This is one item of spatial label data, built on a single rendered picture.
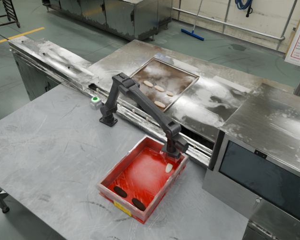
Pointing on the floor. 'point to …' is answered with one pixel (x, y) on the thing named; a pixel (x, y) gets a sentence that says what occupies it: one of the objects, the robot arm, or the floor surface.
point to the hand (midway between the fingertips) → (170, 159)
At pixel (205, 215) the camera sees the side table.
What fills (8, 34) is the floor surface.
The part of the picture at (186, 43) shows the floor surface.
